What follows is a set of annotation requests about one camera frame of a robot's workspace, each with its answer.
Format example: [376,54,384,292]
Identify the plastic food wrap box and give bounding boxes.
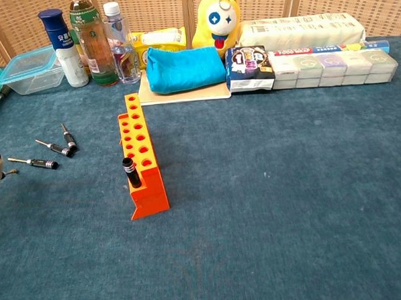
[268,39,391,58]

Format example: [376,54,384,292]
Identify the clear water bottle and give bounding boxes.
[101,0,142,86]

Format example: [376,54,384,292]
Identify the pastel pocket tissue multipack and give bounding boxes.
[268,48,400,91]

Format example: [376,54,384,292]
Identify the wooden cutting board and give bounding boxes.
[137,66,232,107]

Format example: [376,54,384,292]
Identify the large white tissue pack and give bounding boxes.
[238,10,367,53]

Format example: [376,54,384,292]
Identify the wicker folding screen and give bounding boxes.
[0,0,401,67]

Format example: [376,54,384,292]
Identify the yellow snack bag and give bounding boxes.
[128,26,189,72]

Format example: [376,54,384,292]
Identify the green label tea bottle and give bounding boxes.
[68,0,120,89]

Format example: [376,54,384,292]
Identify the blue folded cloth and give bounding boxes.
[143,42,228,96]

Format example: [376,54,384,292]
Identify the clear container teal lid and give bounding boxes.
[0,44,66,97]

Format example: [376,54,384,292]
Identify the white bottle blue cap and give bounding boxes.
[37,7,90,91]

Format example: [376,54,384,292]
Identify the yellow plush toy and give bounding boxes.
[189,0,251,60]

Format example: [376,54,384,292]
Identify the blue carpet table cover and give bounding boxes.
[0,35,401,300]

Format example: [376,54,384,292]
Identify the orange screwdriver holder rack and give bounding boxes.
[116,91,171,221]

